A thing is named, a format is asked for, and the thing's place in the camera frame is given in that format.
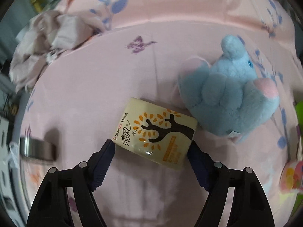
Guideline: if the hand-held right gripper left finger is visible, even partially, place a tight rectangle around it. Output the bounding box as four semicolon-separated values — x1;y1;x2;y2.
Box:
26;139;116;227

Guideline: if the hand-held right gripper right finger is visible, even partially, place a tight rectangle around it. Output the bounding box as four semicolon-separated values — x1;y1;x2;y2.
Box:
187;140;276;227

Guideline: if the pink plastic gum bottle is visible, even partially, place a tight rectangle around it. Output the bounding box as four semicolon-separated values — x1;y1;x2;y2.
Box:
279;159;303;193

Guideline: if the blue plush toy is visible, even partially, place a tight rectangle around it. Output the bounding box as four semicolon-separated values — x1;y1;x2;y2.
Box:
175;35;280;143

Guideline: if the glass jar with metal lid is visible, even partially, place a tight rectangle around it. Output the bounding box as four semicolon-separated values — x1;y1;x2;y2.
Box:
7;136;57;168

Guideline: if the cream tissue packet tree print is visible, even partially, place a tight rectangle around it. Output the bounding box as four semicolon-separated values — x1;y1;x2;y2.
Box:
111;97;198;172

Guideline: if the crumpled pale pink cloth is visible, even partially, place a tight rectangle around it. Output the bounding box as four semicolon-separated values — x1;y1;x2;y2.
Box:
9;11;107;93

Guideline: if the green cardboard box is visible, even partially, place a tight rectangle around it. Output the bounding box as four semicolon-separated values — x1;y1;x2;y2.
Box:
295;100;303;123

